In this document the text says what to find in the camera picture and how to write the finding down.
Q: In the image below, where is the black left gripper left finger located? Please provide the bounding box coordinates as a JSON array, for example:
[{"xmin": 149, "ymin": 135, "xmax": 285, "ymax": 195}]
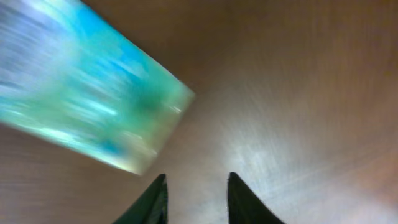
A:
[{"xmin": 113, "ymin": 174, "xmax": 168, "ymax": 224}]

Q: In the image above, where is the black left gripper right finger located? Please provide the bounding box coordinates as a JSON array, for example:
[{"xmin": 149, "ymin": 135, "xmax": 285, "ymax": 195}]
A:
[{"xmin": 228, "ymin": 172, "xmax": 284, "ymax": 224}]

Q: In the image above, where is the green tissue pack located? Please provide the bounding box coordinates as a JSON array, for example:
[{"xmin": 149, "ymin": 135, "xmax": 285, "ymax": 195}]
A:
[{"xmin": 1, "ymin": 0, "xmax": 194, "ymax": 174}]

